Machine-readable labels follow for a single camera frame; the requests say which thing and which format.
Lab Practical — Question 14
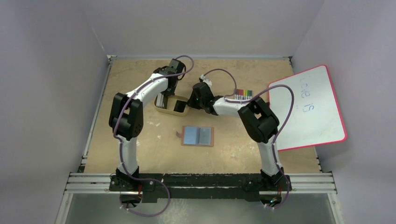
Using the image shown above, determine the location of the aluminium frame rail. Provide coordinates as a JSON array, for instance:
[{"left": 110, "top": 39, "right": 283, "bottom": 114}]
[{"left": 65, "top": 173, "right": 337, "bottom": 194}]

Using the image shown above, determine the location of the pink leather card holder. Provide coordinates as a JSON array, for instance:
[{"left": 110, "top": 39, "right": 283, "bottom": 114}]
[{"left": 176, "top": 126, "right": 214, "bottom": 147}]

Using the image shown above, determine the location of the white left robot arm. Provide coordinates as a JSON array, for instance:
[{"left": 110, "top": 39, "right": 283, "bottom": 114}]
[{"left": 109, "top": 58, "right": 188, "bottom": 191}]

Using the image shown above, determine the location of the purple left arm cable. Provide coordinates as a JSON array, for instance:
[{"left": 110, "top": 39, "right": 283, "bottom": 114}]
[{"left": 113, "top": 55, "right": 195, "bottom": 217}]

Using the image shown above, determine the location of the beige oval plastic tray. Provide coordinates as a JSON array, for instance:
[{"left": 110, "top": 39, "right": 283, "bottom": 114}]
[{"left": 154, "top": 95, "right": 190, "bottom": 117}]

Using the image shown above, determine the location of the pink framed whiteboard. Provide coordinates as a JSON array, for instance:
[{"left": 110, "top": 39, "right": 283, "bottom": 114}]
[{"left": 269, "top": 65, "right": 347, "bottom": 151}]

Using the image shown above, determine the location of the pack of coloured markers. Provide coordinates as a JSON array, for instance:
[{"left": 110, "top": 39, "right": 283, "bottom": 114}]
[{"left": 234, "top": 89, "right": 253, "bottom": 101}]

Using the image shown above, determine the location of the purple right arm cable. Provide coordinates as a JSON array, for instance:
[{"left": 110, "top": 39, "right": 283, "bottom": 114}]
[{"left": 200, "top": 68, "right": 295, "bottom": 211}]

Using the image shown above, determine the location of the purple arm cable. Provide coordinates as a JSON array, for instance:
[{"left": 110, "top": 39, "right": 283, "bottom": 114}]
[
  {"left": 113, "top": 55, "right": 195, "bottom": 217},
  {"left": 200, "top": 68, "right": 295, "bottom": 211}
]

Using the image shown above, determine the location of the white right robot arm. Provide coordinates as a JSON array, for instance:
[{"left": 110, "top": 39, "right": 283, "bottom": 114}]
[{"left": 187, "top": 81, "right": 283, "bottom": 190}]

